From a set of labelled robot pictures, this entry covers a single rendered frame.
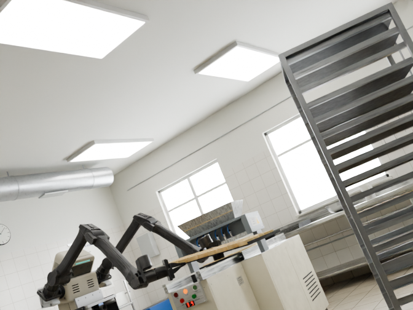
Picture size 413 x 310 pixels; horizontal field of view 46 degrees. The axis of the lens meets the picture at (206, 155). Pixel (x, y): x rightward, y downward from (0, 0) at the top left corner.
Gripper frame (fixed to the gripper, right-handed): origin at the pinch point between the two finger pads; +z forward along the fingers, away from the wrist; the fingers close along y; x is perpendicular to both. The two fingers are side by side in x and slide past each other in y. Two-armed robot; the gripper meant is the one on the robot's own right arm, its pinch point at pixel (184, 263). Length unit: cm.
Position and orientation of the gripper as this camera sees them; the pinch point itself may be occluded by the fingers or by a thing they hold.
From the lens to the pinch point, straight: 236.6
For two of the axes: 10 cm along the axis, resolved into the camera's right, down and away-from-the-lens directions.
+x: -2.3, 2.5, 9.4
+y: -3.3, -9.3, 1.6
